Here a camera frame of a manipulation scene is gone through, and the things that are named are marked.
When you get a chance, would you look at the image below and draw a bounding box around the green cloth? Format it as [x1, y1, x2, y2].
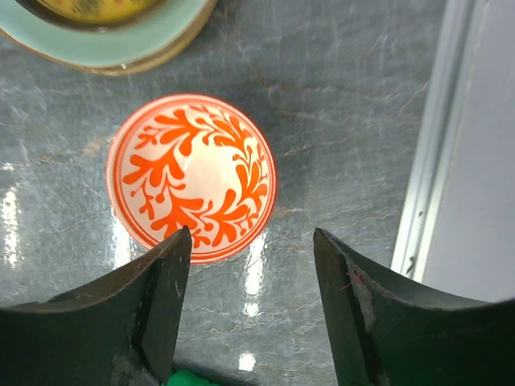
[166, 370, 211, 386]

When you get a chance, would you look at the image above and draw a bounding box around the mint green flower plate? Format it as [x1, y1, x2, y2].
[0, 0, 214, 69]

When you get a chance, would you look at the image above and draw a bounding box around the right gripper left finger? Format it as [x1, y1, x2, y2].
[1, 227, 192, 385]

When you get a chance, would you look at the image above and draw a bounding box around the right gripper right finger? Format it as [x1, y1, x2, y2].
[313, 228, 514, 385]

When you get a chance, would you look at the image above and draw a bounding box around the yellow patterned plate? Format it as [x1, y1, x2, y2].
[17, 0, 167, 32]

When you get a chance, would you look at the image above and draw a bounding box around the beige bird plate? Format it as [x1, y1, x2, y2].
[0, 0, 220, 77]

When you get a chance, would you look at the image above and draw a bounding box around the white red patterned bowl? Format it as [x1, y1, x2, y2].
[105, 93, 278, 264]

